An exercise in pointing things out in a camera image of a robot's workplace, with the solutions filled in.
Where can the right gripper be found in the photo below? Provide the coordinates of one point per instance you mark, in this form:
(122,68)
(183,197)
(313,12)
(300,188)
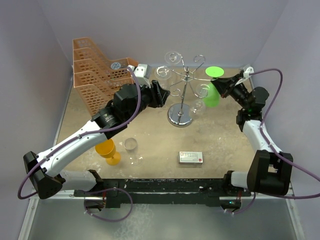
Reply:
(223,84)

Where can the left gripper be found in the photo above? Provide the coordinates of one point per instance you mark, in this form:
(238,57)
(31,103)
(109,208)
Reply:
(158,95)

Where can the green plastic goblet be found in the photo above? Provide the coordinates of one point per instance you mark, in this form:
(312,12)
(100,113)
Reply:
(213,97)

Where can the clear wine glass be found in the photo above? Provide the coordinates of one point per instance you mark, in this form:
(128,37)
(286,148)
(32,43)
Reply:
(163,74)
(131,147)
(173,58)
(198,106)

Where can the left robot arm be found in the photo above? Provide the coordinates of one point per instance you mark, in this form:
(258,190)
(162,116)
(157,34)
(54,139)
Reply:
(46,171)

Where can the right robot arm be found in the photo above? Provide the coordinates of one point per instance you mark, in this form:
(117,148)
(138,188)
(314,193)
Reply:
(270,170)

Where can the chrome wine glass rack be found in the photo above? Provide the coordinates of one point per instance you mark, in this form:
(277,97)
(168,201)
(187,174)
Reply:
(179,87)

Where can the small white card box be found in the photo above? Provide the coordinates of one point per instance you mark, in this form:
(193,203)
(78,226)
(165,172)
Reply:
(190,157)

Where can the orange plastic file organizer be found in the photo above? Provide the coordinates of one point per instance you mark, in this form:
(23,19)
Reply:
(95,77)

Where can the orange plastic goblet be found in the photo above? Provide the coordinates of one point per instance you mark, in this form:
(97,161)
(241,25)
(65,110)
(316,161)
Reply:
(107,150)

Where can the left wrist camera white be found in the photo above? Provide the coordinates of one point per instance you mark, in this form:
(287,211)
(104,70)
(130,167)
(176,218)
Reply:
(142,73)

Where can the black mounting frame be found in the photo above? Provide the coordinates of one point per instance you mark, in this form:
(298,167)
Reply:
(211,192)

